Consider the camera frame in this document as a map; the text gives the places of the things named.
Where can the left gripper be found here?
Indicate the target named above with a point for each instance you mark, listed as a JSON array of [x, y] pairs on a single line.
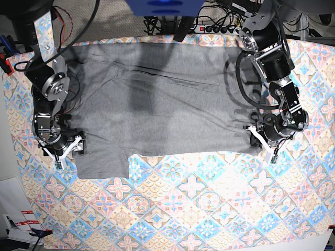
[[272, 129]]

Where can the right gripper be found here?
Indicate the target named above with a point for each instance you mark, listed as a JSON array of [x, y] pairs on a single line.
[[59, 139]]

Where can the grey T-shirt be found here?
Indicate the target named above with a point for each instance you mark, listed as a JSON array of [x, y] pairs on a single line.
[[155, 99]]

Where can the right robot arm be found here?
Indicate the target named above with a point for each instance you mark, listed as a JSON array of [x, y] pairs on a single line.
[[47, 71]]

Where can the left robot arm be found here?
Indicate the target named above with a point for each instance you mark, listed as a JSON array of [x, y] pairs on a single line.
[[265, 44]]

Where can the patterned tile tablecloth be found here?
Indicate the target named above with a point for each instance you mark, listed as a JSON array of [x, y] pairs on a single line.
[[209, 201]]

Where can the blue spring clamp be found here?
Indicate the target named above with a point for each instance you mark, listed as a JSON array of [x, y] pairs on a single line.
[[40, 233]]

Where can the white box with red labels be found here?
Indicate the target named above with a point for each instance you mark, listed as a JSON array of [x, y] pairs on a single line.
[[20, 227]]

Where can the white power strip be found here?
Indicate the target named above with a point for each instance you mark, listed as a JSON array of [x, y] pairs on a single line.
[[217, 29]]

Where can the red and black clamp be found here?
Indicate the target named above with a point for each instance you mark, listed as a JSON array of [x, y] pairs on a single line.
[[6, 65]]

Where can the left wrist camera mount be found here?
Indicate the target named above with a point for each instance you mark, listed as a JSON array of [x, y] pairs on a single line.
[[271, 150]]

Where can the black centre post clamp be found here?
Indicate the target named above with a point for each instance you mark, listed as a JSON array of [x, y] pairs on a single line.
[[183, 28]]

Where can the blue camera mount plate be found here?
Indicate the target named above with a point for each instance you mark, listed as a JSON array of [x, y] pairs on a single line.
[[165, 7]]

